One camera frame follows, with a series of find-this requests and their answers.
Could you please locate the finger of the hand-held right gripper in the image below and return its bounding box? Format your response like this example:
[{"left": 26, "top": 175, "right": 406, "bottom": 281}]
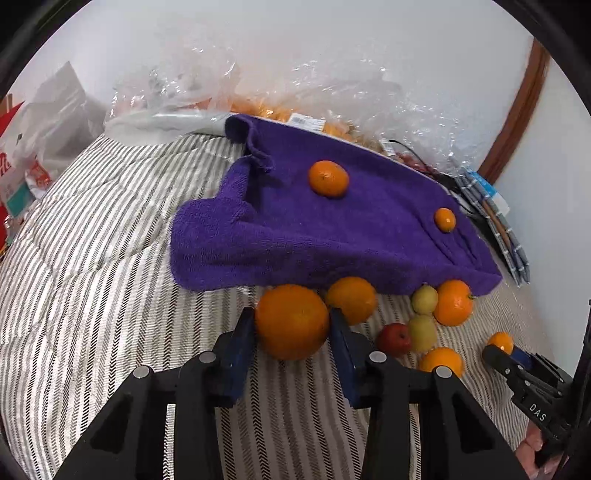
[
  {"left": 511, "top": 348, "right": 574, "bottom": 393},
  {"left": 482, "top": 344, "right": 561, "bottom": 439}
]

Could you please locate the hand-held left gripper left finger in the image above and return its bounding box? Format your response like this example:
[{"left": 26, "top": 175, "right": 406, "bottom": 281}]
[{"left": 55, "top": 307, "right": 256, "bottom": 480}]

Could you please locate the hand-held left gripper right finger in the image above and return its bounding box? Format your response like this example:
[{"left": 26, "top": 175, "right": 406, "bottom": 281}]
[{"left": 329, "top": 308, "right": 530, "bottom": 480}]

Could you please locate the small mandarin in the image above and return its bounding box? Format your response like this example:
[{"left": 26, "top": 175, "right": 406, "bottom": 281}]
[
  {"left": 434, "top": 208, "right": 457, "bottom": 233},
  {"left": 487, "top": 332, "right": 515, "bottom": 356}
]

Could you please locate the large orange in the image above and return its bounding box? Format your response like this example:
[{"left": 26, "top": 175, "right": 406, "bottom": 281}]
[{"left": 254, "top": 284, "right": 331, "bottom": 361}]

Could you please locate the person's right hand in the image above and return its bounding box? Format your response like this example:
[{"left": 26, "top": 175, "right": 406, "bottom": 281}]
[{"left": 516, "top": 427, "right": 570, "bottom": 480}]

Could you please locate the red apple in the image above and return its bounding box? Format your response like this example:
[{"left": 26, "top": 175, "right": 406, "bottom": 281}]
[{"left": 377, "top": 323, "right": 413, "bottom": 357}]

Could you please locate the yellow-green pear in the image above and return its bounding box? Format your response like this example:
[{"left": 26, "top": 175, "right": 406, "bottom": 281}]
[
  {"left": 406, "top": 314, "right": 438, "bottom": 354},
  {"left": 411, "top": 284, "right": 439, "bottom": 315}
]

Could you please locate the purple towel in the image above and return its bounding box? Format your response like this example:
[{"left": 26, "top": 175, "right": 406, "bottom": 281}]
[{"left": 170, "top": 114, "right": 503, "bottom": 297}]

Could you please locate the striped grey white blanket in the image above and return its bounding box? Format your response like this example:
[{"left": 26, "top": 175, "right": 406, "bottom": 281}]
[{"left": 0, "top": 134, "right": 578, "bottom": 480}]

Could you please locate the clear plastic bag of oranges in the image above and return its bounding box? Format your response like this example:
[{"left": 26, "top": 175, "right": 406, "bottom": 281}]
[{"left": 228, "top": 58, "right": 483, "bottom": 174}]

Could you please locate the red white package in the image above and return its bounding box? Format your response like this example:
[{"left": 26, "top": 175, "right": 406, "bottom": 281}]
[{"left": 0, "top": 95, "right": 52, "bottom": 220}]

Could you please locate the white plastic bag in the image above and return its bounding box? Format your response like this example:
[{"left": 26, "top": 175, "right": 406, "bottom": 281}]
[{"left": 11, "top": 61, "right": 108, "bottom": 185}]

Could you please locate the black cable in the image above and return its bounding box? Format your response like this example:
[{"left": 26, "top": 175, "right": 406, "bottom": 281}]
[{"left": 382, "top": 138, "right": 481, "bottom": 217}]

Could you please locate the wooden door frame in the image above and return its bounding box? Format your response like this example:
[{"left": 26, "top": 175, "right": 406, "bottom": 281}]
[{"left": 477, "top": 38, "right": 551, "bottom": 184}]

